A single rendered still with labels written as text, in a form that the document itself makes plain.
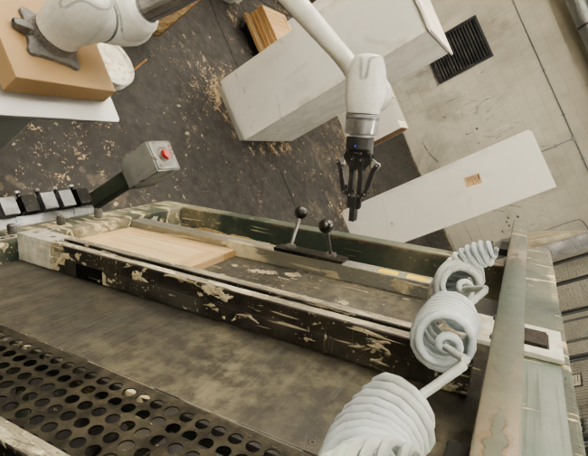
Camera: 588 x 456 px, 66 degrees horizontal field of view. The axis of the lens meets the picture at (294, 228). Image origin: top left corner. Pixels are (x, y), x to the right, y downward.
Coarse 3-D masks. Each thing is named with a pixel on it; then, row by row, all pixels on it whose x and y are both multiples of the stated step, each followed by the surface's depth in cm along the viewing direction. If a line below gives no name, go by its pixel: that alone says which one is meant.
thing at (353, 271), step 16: (144, 224) 144; (160, 224) 143; (208, 240) 133; (224, 240) 130; (240, 240) 131; (240, 256) 129; (256, 256) 126; (272, 256) 124; (288, 256) 121; (320, 272) 118; (336, 272) 116; (352, 272) 114; (368, 272) 112; (400, 272) 112; (384, 288) 110; (400, 288) 109; (416, 288) 107
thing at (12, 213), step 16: (16, 192) 137; (48, 192) 141; (64, 192) 146; (80, 192) 151; (0, 208) 128; (16, 208) 131; (32, 208) 135; (48, 208) 139; (64, 208) 146; (80, 208) 151; (0, 224) 128; (32, 224) 128
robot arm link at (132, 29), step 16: (112, 0) 154; (128, 0) 153; (144, 0) 152; (160, 0) 150; (176, 0) 150; (192, 0) 150; (128, 16) 154; (144, 16) 156; (160, 16) 156; (128, 32) 158; (144, 32) 160
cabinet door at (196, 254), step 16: (96, 240) 129; (112, 240) 131; (128, 240) 132; (144, 240) 133; (160, 240) 134; (176, 240) 134; (192, 240) 136; (160, 256) 120; (176, 256) 120; (192, 256) 120; (208, 256) 121; (224, 256) 125
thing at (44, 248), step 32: (32, 256) 111; (64, 256) 106; (96, 256) 101; (128, 256) 101; (480, 256) 66; (128, 288) 98; (160, 288) 93; (192, 288) 89; (224, 288) 86; (256, 288) 87; (448, 288) 67; (224, 320) 87; (256, 320) 84; (288, 320) 80; (320, 320) 77; (352, 320) 75; (384, 320) 76; (480, 320) 70; (352, 352) 76; (384, 352) 73; (544, 352) 61; (448, 384) 69
